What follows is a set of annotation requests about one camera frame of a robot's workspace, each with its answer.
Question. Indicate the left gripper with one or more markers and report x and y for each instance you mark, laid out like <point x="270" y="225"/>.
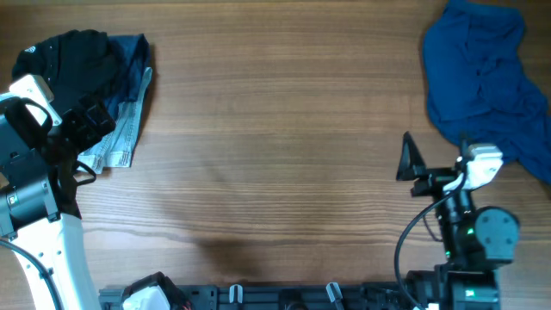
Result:
<point x="90" y="134"/>

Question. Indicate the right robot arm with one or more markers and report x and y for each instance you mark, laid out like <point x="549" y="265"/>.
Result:
<point x="476" y="241"/>

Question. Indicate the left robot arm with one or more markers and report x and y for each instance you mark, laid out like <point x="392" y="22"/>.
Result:
<point x="40" y="219"/>

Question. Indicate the folded light blue jeans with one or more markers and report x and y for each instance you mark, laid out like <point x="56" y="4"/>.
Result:
<point x="115" y="150"/>

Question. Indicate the folded dark navy garment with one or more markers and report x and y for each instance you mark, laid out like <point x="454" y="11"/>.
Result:
<point x="133" y="55"/>

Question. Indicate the crumpled blue shirt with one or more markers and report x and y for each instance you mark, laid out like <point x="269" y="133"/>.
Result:
<point x="477" y="86"/>

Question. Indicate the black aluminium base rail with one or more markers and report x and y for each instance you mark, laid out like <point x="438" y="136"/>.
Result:
<point x="380" y="295"/>

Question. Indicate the black t-shirt with logo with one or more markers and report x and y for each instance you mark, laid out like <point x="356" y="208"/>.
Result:
<point x="74" y="65"/>

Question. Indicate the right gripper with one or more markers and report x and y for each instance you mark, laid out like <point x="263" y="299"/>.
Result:
<point x="412" y="166"/>

